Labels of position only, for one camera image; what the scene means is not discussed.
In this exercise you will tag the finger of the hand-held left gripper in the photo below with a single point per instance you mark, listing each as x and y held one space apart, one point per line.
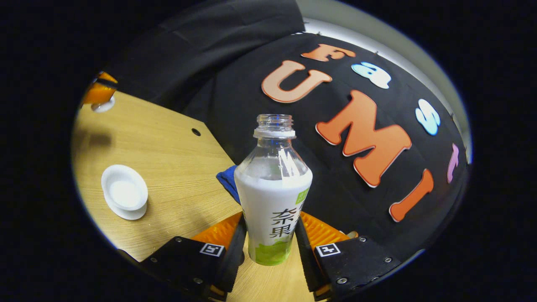
98 92

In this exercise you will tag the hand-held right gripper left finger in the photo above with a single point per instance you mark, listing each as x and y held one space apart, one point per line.
233 262

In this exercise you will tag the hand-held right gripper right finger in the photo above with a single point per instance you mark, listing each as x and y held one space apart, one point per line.
310 264

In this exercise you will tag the clear plastic water bottle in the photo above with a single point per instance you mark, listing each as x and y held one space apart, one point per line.
272 197

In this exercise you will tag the white teacup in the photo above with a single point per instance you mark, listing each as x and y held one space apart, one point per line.
124 188

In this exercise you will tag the blue cloth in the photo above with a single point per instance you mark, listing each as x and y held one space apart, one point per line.
228 180

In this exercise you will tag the white saucer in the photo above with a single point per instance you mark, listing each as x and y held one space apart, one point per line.
130 214

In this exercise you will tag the black backdrop cloth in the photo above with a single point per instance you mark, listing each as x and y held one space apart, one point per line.
235 71

